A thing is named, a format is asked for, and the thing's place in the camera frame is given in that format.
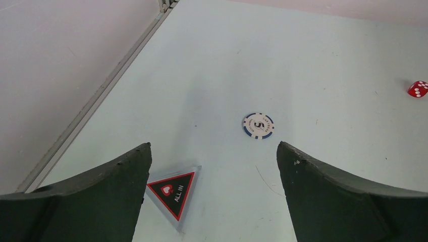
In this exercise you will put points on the white blue poker chip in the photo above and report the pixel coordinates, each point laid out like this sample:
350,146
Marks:
258,126

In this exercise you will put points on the red translucent die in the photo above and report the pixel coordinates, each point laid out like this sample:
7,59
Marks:
418,89

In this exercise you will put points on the all in triangle button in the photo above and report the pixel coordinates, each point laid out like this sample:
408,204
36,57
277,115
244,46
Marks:
171,191

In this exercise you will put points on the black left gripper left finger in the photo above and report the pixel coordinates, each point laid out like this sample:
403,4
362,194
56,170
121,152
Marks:
101,204

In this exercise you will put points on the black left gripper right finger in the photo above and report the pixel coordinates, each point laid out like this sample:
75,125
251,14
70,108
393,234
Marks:
329,204

